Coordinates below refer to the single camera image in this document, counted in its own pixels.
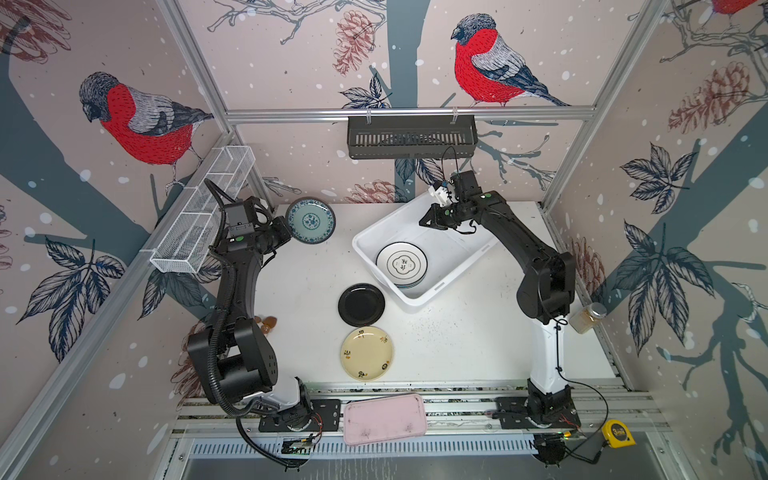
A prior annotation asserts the blue floral green plate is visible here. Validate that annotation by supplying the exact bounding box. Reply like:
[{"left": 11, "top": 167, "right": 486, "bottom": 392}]
[{"left": 285, "top": 197, "right": 337, "bottom": 245}]

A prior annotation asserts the white plate black rim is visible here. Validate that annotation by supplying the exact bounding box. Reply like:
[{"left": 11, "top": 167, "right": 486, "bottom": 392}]
[{"left": 376, "top": 242, "right": 428, "bottom": 289}]

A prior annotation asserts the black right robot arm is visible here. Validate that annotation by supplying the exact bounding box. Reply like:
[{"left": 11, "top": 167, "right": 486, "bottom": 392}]
[{"left": 419, "top": 171, "right": 576, "bottom": 426}]

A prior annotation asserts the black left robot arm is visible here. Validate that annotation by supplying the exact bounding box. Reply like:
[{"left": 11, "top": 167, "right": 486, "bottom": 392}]
[{"left": 187, "top": 197, "right": 291, "bottom": 416}]

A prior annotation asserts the white plastic bin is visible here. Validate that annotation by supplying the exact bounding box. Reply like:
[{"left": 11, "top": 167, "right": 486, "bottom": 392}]
[{"left": 352, "top": 193, "right": 498, "bottom": 313}]

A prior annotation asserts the brown mushroom figurine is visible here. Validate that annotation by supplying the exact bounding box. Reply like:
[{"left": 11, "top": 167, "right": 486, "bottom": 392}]
[{"left": 254, "top": 316, "right": 277, "bottom": 335}]

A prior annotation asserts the yellow plate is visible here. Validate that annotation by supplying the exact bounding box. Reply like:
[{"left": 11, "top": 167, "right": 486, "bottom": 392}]
[{"left": 340, "top": 326, "right": 394, "bottom": 382}]

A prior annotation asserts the small glass jar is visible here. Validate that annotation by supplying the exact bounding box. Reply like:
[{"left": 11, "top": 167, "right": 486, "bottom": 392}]
[{"left": 568, "top": 302, "right": 607, "bottom": 334}]

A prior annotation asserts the pink pad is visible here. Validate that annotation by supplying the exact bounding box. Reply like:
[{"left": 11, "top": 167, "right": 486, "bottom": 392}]
[{"left": 343, "top": 394, "right": 428, "bottom": 446}]

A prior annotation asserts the yellow tape measure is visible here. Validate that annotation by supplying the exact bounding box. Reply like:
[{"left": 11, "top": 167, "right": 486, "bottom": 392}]
[{"left": 601, "top": 420, "right": 636, "bottom": 449}]

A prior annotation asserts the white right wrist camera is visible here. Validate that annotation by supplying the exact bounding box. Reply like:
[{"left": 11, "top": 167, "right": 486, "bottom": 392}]
[{"left": 428, "top": 183, "right": 452, "bottom": 207}]

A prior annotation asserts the black corrugated cable hose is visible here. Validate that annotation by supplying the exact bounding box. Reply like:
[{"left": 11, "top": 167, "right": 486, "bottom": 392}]
[{"left": 203, "top": 178, "right": 301, "bottom": 469}]

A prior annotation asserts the white mesh wire shelf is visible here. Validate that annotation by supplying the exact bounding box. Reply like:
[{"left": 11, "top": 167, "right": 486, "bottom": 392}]
[{"left": 150, "top": 146, "right": 250, "bottom": 274}]

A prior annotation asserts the black hanging wire basket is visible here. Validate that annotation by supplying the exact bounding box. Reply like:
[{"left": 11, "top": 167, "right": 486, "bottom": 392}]
[{"left": 347, "top": 115, "right": 478, "bottom": 160}]

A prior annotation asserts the horizontal aluminium rail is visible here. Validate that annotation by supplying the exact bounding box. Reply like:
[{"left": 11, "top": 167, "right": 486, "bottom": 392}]
[{"left": 225, "top": 106, "right": 597, "bottom": 125}]

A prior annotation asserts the aluminium frame post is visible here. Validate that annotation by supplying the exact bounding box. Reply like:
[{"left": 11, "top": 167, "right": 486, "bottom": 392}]
[{"left": 157, "top": 0, "right": 276, "bottom": 212}]

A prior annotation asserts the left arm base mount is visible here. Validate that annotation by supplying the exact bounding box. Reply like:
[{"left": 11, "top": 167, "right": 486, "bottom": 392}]
[{"left": 258, "top": 377, "right": 341, "bottom": 433}]

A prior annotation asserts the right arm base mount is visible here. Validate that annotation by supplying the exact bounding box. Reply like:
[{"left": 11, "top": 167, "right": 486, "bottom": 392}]
[{"left": 491, "top": 379, "right": 581, "bottom": 430}]

